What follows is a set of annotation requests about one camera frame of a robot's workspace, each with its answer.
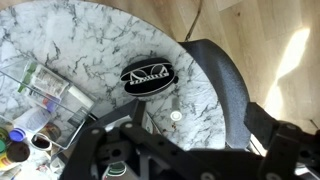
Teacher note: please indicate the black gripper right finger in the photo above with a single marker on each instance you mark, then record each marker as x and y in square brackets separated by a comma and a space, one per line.
[283, 143]

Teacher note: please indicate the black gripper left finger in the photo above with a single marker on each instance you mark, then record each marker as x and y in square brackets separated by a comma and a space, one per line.
[86, 150]

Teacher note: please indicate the white medicine bottle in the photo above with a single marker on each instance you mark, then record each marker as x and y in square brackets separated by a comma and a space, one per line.
[175, 113]

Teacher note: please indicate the yellow bottle black cap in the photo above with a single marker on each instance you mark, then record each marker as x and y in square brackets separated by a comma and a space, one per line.
[17, 152]

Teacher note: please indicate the white bottle blue cap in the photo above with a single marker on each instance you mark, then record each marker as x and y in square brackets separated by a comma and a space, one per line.
[18, 134]

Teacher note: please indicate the white green medicine box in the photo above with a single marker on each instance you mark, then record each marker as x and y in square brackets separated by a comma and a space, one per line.
[46, 80]

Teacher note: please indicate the black glasses case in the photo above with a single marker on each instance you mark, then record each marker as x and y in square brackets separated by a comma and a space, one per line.
[148, 76]

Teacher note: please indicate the clear plastic box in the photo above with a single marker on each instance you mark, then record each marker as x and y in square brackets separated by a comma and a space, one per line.
[50, 100]

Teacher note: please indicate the grey upholstered chair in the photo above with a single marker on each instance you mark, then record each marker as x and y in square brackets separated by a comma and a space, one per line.
[220, 90]

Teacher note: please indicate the tin with green lid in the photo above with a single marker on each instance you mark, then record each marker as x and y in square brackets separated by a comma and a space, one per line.
[2, 144]

